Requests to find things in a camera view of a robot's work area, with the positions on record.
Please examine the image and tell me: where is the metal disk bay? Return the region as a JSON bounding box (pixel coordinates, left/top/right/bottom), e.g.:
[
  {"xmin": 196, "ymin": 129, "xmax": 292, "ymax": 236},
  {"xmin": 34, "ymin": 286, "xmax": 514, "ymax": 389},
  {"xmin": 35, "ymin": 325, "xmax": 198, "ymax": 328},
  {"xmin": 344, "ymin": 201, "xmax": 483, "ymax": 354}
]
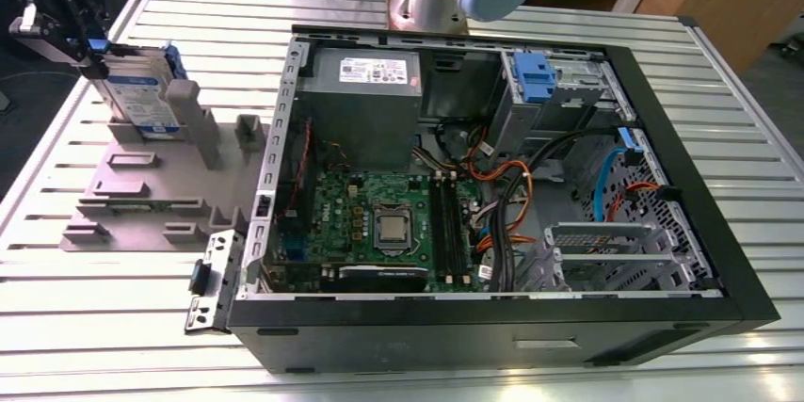
[{"xmin": 524, "ymin": 221, "xmax": 696, "ymax": 294}]

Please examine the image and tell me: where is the grey power supply unit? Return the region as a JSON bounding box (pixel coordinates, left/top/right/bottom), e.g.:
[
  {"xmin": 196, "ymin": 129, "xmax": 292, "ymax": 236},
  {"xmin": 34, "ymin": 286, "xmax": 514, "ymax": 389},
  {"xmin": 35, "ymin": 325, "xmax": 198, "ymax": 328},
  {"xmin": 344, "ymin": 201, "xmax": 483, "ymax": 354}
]
[{"xmin": 294, "ymin": 47, "xmax": 424, "ymax": 173}]

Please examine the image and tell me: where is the blue data wire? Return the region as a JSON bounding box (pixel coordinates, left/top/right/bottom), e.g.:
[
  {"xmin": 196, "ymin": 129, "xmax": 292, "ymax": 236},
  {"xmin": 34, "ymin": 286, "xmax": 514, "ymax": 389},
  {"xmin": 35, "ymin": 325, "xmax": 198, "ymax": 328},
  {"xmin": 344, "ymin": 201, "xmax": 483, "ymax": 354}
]
[{"xmin": 592, "ymin": 126, "xmax": 646, "ymax": 224}]

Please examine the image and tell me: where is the silver CPU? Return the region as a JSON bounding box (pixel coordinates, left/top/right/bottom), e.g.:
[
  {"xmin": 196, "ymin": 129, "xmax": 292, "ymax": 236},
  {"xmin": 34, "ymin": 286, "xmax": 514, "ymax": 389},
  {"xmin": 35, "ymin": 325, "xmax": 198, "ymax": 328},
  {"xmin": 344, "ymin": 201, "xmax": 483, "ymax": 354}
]
[{"xmin": 378, "ymin": 214, "xmax": 411, "ymax": 240}]

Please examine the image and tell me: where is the black PC case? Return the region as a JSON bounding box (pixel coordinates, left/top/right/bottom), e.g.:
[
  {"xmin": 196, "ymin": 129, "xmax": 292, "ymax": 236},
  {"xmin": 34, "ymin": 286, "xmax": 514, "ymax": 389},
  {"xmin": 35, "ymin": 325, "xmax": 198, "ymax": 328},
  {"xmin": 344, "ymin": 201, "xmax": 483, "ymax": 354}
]
[{"xmin": 226, "ymin": 23, "xmax": 782, "ymax": 374}]

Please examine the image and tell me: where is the metal expansion slot bracket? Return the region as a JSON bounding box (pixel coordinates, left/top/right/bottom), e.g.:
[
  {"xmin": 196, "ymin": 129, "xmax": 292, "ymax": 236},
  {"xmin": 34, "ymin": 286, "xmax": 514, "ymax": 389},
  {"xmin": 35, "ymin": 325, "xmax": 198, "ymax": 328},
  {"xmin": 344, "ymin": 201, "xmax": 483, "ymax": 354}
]
[{"xmin": 183, "ymin": 228, "xmax": 248, "ymax": 336}]

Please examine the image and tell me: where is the black RAM slot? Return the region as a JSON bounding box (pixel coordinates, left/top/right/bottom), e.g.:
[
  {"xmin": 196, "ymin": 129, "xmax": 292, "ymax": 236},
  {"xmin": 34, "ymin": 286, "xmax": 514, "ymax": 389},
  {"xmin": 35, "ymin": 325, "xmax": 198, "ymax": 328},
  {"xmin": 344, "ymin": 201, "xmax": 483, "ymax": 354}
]
[
  {"xmin": 428, "ymin": 169, "xmax": 458, "ymax": 286},
  {"xmin": 446, "ymin": 169, "xmax": 474, "ymax": 286}
]

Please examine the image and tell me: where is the blue plastic drive latch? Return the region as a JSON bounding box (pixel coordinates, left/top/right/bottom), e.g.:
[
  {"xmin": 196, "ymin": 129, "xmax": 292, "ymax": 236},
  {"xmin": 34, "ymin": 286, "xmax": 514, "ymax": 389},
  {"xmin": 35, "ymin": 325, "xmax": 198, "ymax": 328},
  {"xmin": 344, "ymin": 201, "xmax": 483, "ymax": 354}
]
[{"xmin": 511, "ymin": 51, "xmax": 559, "ymax": 105}]

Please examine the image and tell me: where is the CPU socket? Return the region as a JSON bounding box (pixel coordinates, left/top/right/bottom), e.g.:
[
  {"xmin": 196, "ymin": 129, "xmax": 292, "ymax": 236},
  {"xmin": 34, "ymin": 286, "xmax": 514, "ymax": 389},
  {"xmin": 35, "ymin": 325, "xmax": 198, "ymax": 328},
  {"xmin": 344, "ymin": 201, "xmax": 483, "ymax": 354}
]
[{"xmin": 370, "ymin": 201, "xmax": 422, "ymax": 255}]

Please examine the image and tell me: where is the hard disk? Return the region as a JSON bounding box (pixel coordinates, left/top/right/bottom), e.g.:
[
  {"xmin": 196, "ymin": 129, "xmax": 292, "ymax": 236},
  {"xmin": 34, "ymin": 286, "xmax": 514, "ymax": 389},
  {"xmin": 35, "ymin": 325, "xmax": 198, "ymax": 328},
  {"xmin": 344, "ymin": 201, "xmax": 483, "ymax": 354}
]
[{"xmin": 80, "ymin": 38, "xmax": 188, "ymax": 142}]

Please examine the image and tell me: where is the green motherboard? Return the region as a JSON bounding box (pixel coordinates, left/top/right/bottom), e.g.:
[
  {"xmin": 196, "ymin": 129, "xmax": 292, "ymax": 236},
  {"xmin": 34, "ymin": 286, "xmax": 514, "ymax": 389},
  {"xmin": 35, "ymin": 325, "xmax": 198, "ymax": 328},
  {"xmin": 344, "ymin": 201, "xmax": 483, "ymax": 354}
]
[{"xmin": 275, "ymin": 169, "xmax": 487, "ymax": 294}]

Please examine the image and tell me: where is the black graphics card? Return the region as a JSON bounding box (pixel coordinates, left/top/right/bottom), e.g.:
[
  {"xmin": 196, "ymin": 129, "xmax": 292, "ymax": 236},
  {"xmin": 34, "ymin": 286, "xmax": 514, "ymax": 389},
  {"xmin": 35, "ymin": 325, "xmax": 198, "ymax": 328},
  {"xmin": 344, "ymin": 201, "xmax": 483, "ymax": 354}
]
[{"xmin": 318, "ymin": 264, "xmax": 431, "ymax": 294}]

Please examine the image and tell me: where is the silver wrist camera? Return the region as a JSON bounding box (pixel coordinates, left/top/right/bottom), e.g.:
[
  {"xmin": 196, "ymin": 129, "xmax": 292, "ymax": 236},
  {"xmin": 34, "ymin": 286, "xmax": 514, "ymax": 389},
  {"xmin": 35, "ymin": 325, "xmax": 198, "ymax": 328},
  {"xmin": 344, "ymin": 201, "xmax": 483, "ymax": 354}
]
[{"xmin": 10, "ymin": 1, "xmax": 50, "ymax": 40}]

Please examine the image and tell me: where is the metal drive cage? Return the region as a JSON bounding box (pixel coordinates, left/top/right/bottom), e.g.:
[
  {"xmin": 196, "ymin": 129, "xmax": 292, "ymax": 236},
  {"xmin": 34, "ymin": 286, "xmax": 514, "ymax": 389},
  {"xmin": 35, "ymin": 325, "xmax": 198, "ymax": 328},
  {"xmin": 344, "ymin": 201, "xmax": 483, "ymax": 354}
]
[{"xmin": 488, "ymin": 47, "xmax": 623, "ymax": 161}]

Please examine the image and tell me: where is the black wire bundle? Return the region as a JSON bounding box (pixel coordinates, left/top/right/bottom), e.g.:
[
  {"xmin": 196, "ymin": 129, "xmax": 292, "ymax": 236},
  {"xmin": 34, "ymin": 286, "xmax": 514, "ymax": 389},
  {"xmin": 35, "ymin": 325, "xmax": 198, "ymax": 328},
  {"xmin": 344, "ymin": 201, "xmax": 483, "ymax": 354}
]
[{"xmin": 490, "ymin": 126, "xmax": 608, "ymax": 291}]

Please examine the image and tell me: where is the orange wire bundle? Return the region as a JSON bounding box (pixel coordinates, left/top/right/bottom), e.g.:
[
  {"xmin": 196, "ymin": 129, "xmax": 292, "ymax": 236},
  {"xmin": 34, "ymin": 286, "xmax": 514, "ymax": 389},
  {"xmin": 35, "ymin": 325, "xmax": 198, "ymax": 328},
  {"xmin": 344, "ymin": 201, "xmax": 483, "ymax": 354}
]
[{"xmin": 467, "ymin": 123, "xmax": 536, "ymax": 262}]

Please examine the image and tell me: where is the grey parts rack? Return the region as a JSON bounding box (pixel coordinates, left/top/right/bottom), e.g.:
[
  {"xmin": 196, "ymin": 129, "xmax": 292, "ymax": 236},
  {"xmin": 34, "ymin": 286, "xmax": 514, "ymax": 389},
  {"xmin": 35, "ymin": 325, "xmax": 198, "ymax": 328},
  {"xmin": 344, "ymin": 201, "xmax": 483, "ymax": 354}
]
[{"xmin": 56, "ymin": 79, "xmax": 275, "ymax": 253}]

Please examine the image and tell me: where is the green RAM stick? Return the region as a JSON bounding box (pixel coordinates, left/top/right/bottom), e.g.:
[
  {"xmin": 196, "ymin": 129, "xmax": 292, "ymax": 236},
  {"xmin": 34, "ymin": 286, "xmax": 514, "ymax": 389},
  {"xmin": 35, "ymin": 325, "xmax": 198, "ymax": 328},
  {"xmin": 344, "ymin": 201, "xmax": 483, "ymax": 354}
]
[{"xmin": 103, "ymin": 199, "xmax": 176, "ymax": 212}]

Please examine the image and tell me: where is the red black twisted wire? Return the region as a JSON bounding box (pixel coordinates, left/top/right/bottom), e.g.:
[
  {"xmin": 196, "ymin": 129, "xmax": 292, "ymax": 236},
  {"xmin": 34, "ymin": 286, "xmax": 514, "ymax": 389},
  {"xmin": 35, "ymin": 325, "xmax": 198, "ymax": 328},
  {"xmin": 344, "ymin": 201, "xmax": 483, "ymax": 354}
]
[{"xmin": 283, "ymin": 117, "xmax": 315, "ymax": 218}]

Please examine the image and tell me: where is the orange power wire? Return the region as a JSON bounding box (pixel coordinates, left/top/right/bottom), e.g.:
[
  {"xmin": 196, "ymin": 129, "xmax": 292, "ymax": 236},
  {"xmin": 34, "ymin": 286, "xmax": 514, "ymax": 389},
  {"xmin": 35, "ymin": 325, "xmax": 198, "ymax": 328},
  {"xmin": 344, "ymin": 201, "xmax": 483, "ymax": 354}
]
[{"xmin": 618, "ymin": 180, "xmax": 684, "ymax": 215}]

